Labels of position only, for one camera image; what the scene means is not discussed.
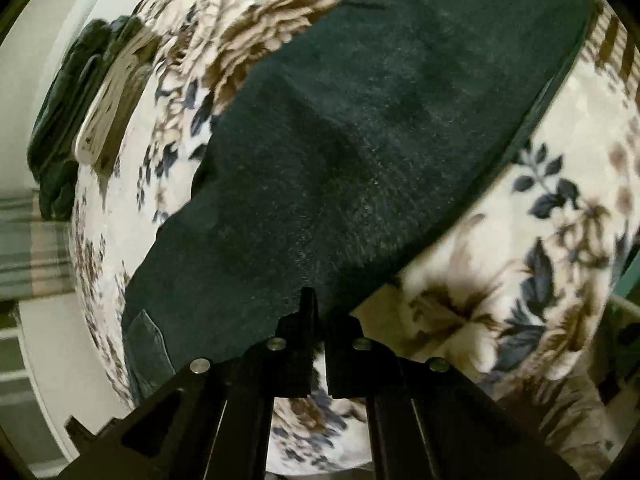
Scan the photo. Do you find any floral printed blanket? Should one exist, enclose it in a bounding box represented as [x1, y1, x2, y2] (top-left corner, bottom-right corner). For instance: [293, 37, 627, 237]
[70, 0, 640, 476]

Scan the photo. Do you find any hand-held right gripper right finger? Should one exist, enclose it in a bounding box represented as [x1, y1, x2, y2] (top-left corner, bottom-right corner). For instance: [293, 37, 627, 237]
[324, 314, 583, 480]

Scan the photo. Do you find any white and brown folded cloth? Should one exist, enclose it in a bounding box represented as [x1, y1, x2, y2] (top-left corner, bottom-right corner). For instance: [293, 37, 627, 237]
[74, 24, 160, 165]

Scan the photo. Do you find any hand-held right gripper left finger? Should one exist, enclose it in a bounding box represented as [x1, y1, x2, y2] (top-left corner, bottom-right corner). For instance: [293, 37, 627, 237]
[59, 287, 321, 480]

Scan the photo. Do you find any striped cloth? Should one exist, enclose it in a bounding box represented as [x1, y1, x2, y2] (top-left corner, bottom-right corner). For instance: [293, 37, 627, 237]
[0, 195, 76, 303]

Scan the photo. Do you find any dark green folded garment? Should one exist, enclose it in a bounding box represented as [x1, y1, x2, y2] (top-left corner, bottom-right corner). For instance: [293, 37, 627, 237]
[27, 16, 132, 221]

